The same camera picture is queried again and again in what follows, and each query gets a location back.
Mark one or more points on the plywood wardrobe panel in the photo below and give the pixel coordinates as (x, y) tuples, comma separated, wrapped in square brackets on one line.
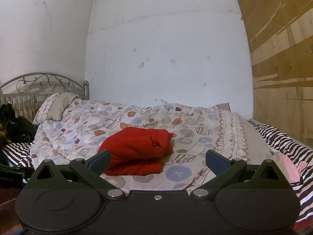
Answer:
[(280, 41)]

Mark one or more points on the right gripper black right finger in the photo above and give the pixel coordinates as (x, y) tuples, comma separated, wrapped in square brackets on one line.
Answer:
[(238, 174)]

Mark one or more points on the metal bed headboard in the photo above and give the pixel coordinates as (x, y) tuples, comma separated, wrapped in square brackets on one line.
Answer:
[(27, 92)]

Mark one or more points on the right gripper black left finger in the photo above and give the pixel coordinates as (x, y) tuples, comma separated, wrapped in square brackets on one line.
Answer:
[(78, 172)]

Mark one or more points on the black white striped bedsheet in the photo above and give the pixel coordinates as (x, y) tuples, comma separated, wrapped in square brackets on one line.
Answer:
[(288, 151)]

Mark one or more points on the beige pillow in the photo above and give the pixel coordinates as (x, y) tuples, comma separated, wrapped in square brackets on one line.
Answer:
[(57, 107)]

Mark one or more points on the pink cloth on sheet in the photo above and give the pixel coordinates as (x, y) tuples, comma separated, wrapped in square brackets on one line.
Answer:
[(293, 172)]

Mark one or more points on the black bag beside bed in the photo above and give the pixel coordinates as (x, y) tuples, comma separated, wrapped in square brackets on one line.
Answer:
[(17, 136)]

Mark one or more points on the spotted white duvet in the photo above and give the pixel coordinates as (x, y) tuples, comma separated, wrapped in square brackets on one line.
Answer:
[(85, 110)]

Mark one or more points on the red garment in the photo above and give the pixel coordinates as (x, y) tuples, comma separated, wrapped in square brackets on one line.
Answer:
[(137, 151)]

